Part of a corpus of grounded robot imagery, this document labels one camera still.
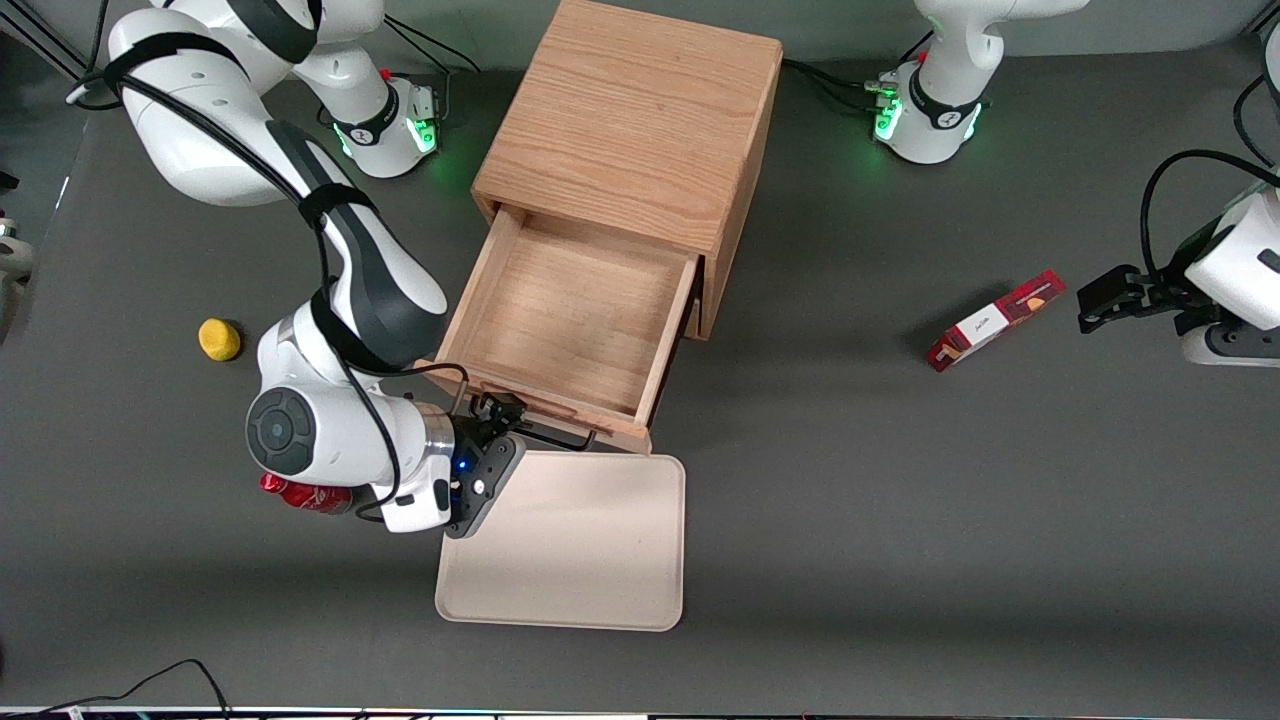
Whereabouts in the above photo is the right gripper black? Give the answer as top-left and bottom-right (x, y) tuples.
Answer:
(448, 395), (529, 481)

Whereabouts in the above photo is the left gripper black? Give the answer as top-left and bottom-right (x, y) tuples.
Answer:
(1078, 262), (1216, 334)

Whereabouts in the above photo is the wooden drawer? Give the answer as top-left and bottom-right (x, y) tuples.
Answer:
(415, 205), (701, 454)

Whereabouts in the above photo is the wooden drawer cabinet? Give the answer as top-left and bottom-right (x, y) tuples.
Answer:
(470, 0), (784, 343)

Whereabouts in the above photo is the red white snack box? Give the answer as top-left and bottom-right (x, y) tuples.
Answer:
(926, 268), (1067, 374)

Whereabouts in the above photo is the beige plastic tray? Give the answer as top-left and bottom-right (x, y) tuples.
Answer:
(435, 450), (688, 633)

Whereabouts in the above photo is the red bottle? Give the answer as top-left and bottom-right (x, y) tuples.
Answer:
(259, 472), (354, 516)

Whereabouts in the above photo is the yellow lemon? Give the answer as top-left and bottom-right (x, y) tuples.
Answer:
(198, 318), (243, 363)

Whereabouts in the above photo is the black metal drawer handle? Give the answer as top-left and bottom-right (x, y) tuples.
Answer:
(510, 420), (598, 453)

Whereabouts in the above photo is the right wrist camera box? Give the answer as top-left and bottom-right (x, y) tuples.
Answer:
(380, 435), (529, 541)

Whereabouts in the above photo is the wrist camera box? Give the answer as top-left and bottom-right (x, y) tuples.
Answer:
(380, 435), (529, 541)
(1183, 322), (1280, 369)

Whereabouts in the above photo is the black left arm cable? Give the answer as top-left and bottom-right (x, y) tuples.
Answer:
(1140, 149), (1280, 283)

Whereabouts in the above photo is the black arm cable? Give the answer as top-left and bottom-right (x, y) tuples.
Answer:
(1140, 149), (1280, 283)
(66, 30), (471, 523)

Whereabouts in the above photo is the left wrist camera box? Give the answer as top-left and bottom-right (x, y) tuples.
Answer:
(1183, 322), (1280, 369)

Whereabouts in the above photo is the black looped edge cable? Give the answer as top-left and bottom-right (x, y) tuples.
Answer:
(1233, 74), (1280, 169)

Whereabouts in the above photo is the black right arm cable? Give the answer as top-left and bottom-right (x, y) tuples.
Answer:
(66, 30), (471, 523)

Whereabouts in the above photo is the black left base cable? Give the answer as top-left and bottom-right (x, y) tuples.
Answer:
(780, 30), (936, 113)

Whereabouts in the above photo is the black base cable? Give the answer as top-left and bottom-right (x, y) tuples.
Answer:
(380, 15), (483, 126)
(780, 30), (936, 113)

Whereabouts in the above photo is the black right base cable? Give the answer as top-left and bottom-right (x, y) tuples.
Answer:
(380, 15), (483, 126)

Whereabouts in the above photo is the thin black table cable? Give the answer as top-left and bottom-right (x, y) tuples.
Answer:
(0, 659), (234, 720)

